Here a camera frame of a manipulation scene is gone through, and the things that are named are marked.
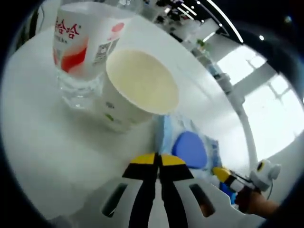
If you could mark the bright window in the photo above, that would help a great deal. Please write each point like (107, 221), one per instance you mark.
(237, 66)
(273, 114)

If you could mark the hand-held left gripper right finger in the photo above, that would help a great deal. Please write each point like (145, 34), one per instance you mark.
(173, 204)

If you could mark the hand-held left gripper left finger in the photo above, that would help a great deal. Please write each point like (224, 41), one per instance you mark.
(142, 204)

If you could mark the curved ceiling light strip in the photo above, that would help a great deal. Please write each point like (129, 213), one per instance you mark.
(225, 19)

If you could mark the person's right hand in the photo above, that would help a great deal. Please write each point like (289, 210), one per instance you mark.
(249, 202)

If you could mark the potted green plant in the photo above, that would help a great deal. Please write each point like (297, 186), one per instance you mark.
(203, 44)

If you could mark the white paper cup green print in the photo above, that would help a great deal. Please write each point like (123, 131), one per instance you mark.
(142, 80)

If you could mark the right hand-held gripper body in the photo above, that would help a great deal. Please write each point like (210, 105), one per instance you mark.
(268, 173)

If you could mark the clear plastic bottle red label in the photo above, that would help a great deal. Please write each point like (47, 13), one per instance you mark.
(71, 40)

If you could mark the blue floral tissue pack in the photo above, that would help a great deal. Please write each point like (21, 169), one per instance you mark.
(228, 193)

